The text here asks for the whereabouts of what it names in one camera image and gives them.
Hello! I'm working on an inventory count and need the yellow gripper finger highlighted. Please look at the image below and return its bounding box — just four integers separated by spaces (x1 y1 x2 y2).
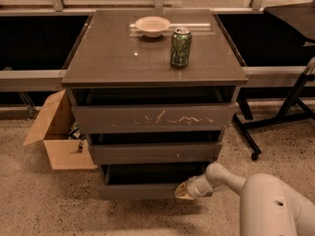
174 182 193 200

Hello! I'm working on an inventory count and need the open cardboard box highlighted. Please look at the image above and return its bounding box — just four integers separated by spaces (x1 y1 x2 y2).
24 90 96 170

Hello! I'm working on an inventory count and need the grey drawer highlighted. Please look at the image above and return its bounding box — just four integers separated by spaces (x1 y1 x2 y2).
97 161 209 200
73 87 236 134
89 131 222 165

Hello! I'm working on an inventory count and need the green soda can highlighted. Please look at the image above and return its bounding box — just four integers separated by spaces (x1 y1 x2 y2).
170 27 192 68

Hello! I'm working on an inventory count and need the grey middle drawer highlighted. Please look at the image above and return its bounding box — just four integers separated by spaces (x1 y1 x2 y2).
89 131 222 165

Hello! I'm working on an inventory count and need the metal window railing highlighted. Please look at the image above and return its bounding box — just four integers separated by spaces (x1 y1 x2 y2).
0 0 314 91

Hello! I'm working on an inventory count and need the grey drawer cabinet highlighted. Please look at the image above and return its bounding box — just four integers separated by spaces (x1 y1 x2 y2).
61 9 249 179

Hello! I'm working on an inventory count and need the grey top drawer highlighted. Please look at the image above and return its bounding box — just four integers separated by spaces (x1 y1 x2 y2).
73 87 236 134

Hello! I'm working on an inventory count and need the black rolling stand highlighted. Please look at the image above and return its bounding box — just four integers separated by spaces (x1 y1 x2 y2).
233 0 315 161

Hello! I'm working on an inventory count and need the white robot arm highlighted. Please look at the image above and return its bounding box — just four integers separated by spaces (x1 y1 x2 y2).
174 163 315 236

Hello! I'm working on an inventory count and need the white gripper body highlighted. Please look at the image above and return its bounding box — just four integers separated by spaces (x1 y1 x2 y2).
185 174 225 200

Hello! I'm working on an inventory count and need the grey bottom drawer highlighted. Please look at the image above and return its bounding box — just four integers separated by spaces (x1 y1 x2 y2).
97 161 209 200

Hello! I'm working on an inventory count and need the white bowl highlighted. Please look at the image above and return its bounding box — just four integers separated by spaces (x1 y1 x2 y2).
135 17 170 38

